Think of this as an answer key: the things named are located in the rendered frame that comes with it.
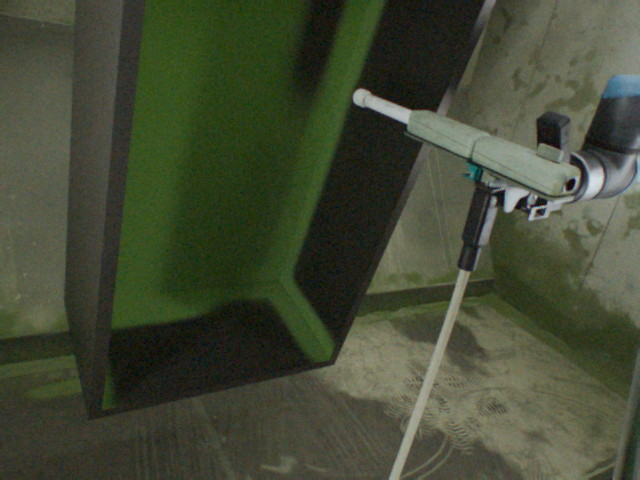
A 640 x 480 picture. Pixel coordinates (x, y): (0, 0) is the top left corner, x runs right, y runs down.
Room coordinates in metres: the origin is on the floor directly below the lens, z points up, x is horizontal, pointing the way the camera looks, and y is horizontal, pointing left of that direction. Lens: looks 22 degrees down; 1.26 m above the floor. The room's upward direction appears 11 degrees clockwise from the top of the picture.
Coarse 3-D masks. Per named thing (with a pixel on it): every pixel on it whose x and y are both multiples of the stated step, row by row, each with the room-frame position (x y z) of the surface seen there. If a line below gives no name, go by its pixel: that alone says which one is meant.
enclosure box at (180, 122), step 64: (128, 0) 0.66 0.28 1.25; (192, 0) 1.06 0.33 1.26; (256, 0) 1.13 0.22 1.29; (320, 0) 1.21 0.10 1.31; (384, 0) 1.23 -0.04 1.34; (448, 0) 1.07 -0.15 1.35; (128, 64) 0.67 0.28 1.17; (192, 64) 1.09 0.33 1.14; (256, 64) 1.17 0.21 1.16; (320, 64) 1.26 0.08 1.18; (384, 64) 1.19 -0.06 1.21; (448, 64) 1.04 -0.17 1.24; (128, 128) 0.69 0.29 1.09; (192, 128) 1.12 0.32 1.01; (256, 128) 1.21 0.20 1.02; (320, 128) 1.31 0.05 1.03; (384, 128) 1.15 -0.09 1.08; (128, 192) 1.08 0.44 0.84; (192, 192) 1.17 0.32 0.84; (256, 192) 1.27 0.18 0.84; (320, 192) 1.31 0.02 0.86; (384, 192) 1.11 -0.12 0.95; (128, 256) 1.12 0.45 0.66; (192, 256) 1.22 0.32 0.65; (256, 256) 1.33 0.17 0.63; (320, 256) 1.26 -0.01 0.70; (128, 320) 1.07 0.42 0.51; (192, 320) 1.13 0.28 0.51; (256, 320) 1.21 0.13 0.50; (320, 320) 1.21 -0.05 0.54; (128, 384) 0.89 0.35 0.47; (192, 384) 0.94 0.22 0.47
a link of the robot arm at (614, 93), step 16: (608, 80) 0.96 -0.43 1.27; (624, 80) 0.92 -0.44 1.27; (608, 96) 0.93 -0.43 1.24; (624, 96) 0.90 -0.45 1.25; (608, 112) 0.92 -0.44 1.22; (624, 112) 0.90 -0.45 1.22; (592, 128) 0.94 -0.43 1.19; (608, 128) 0.91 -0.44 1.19; (624, 128) 0.90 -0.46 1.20; (592, 144) 0.93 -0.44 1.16; (608, 144) 0.91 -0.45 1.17; (624, 144) 0.90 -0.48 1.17
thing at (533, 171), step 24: (360, 96) 1.04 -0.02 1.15; (408, 120) 0.91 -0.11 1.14; (432, 120) 0.86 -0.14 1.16; (432, 144) 0.85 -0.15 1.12; (456, 144) 0.80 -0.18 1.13; (480, 144) 0.77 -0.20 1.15; (504, 144) 0.75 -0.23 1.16; (504, 168) 0.73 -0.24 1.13; (528, 168) 0.69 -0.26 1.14; (552, 168) 0.67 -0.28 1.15; (576, 168) 0.68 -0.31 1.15; (480, 192) 0.76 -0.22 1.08; (552, 192) 0.66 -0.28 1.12; (480, 216) 0.76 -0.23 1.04; (480, 240) 0.76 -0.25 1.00
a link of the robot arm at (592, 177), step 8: (576, 152) 0.90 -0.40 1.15; (584, 152) 0.90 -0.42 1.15; (576, 160) 0.88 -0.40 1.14; (584, 160) 0.87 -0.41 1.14; (592, 160) 0.88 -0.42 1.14; (584, 168) 0.86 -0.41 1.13; (592, 168) 0.87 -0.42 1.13; (600, 168) 0.88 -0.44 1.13; (584, 176) 0.86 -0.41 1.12; (592, 176) 0.86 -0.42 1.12; (600, 176) 0.87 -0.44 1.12; (584, 184) 0.86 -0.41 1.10; (592, 184) 0.86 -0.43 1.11; (600, 184) 0.87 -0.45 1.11; (576, 192) 0.86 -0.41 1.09; (584, 192) 0.86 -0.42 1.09; (592, 192) 0.87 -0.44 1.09; (576, 200) 0.86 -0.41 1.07; (584, 200) 0.88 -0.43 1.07
